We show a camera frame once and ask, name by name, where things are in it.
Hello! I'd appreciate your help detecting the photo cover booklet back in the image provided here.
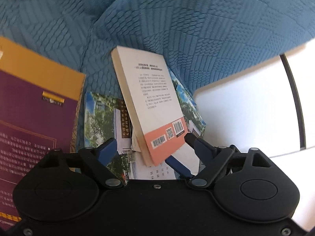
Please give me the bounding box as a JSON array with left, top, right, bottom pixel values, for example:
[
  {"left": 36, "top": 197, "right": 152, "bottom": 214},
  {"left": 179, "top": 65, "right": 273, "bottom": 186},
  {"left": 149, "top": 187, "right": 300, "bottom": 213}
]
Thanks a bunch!
[{"left": 168, "top": 69, "right": 206, "bottom": 138}]

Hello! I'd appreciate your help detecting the black curved metal rail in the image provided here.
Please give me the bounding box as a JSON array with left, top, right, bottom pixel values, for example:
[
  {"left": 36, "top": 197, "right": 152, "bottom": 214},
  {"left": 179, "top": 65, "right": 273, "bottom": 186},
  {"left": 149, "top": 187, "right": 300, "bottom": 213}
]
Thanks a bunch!
[{"left": 280, "top": 53, "right": 307, "bottom": 150}]

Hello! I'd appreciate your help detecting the purple cover book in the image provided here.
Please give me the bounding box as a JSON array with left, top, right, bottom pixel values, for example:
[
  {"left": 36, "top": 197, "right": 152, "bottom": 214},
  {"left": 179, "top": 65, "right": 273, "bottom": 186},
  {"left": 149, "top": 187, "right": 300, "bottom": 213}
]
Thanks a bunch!
[{"left": 1, "top": 37, "right": 85, "bottom": 230}]

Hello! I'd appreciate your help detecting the tan landscape cover book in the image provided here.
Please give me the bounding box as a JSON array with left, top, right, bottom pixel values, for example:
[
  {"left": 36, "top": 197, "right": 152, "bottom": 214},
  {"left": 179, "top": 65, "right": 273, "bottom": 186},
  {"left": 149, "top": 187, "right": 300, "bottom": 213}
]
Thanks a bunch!
[{"left": 69, "top": 96, "right": 82, "bottom": 153}]

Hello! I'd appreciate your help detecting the blue textured sofa cover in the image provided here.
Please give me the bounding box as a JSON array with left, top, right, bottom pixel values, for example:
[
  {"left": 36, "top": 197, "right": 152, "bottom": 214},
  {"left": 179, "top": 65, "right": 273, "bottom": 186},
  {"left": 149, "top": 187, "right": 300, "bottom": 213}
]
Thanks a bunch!
[{"left": 0, "top": 0, "right": 315, "bottom": 153}]

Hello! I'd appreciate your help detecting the white orange cover book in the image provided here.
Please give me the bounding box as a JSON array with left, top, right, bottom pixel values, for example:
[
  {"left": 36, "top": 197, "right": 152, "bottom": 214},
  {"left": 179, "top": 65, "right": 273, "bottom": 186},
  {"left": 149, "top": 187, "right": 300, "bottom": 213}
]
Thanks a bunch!
[{"left": 111, "top": 46, "right": 188, "bottom": 166}]

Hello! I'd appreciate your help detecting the photo cover booklet front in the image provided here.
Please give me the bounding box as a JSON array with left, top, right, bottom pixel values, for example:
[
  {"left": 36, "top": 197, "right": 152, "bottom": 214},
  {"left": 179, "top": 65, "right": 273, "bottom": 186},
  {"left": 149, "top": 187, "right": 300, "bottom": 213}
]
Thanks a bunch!
[{"left": 83, "top": 91, "right": 178, "bottom": 185}]

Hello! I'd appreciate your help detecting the photo cover booklet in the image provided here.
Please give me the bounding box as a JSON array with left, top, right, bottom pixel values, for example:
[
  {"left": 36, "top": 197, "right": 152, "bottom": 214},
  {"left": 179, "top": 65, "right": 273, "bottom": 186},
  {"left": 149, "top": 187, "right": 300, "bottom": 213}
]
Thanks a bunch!
[
  {"left": 83, "top": 91, "right": 178, "bottom": 185},
  {"left": 168, "top": 69, "right": 206, "bottom": 138}
]

